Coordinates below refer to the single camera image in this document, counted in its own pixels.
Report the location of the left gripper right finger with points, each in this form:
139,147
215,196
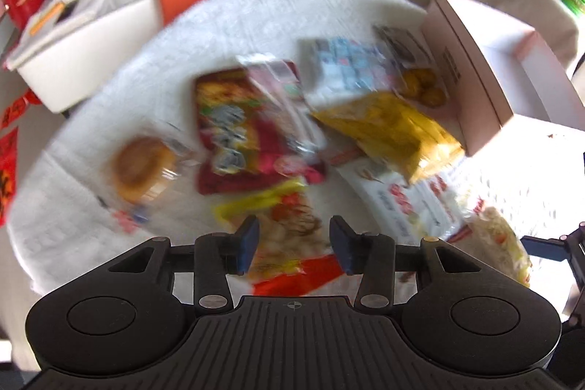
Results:
373,257

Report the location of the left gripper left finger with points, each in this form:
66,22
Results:
218,255

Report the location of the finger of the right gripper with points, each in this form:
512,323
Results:
551,249

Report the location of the white red snack packet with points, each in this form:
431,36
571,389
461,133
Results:
437,206

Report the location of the pale noodle snack packet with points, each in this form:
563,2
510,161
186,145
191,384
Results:
488,237

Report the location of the yellow red snack packet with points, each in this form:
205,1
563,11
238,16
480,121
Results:
293,257

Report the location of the dark red chicken snack bag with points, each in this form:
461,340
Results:
246,150

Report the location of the round bun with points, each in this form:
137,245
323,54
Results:
146,166

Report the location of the yellow snack bag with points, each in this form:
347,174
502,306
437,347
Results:
391,131

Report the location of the clear silver snack wrapper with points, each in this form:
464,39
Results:
277,81

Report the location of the clear pack yellow pastries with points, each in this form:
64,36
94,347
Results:
414,74

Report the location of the blue white snack packet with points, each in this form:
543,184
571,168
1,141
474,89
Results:
341,65

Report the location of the white textured tablecloth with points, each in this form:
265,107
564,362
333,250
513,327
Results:
67,218

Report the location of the pink cardboard box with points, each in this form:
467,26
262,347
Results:
509,88

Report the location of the red paper couplets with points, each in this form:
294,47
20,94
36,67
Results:
9,148

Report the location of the white side table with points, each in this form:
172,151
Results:
64,69

